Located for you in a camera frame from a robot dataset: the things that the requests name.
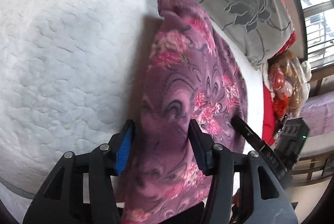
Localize purple floral garment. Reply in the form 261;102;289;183
119;0;247;223

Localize red bed sheet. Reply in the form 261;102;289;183
262;85;277;146

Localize lavender covered bench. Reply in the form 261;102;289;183
300;91;334;137

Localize plastic bag of toys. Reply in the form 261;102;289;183
269;50;312;119

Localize red patterned blanket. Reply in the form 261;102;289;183
267;0;297;57

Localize white quilted bed cover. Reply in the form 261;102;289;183
1;0;159;222

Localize window with dark frame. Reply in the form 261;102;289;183
299;0;333;71

